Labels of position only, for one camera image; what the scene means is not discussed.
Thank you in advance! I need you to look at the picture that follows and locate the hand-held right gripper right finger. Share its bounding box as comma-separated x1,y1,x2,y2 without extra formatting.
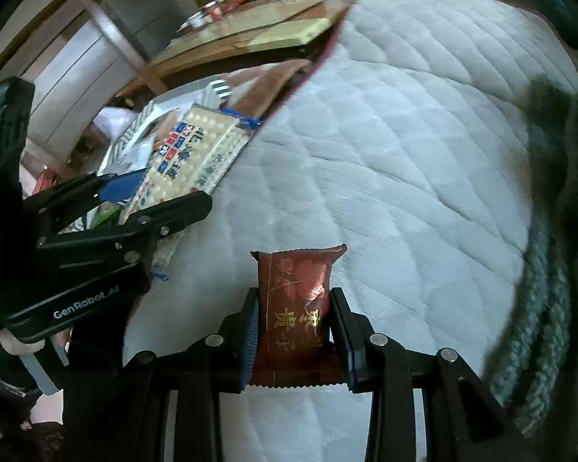
328,288,540,462

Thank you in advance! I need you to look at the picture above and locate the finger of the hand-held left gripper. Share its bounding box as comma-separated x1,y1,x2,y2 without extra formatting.
36,190,213,263
22,169,148,217

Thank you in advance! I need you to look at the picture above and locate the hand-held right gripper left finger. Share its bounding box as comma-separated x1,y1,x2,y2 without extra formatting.
91,289,261,462

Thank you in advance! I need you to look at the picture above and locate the dark red snack packet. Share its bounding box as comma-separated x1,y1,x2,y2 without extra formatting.
249,244,348,388

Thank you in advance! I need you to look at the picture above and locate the white blue-print cracker pack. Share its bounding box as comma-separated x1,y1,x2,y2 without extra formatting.
120,103,263,280

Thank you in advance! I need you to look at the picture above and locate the person's left hand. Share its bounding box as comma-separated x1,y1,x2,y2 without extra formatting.
0,331,46,357

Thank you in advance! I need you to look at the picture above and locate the white quilted mattress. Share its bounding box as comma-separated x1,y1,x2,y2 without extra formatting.
125,0,578,462

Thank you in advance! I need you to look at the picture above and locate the glass-top wooden table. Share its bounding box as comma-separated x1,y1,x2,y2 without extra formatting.
120,0,367,92

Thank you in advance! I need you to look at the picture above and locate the green knit sweater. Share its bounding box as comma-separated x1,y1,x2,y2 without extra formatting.
484,77,578,439

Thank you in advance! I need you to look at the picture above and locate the wooden chair frame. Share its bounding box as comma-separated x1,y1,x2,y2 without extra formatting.
74,0,171,97

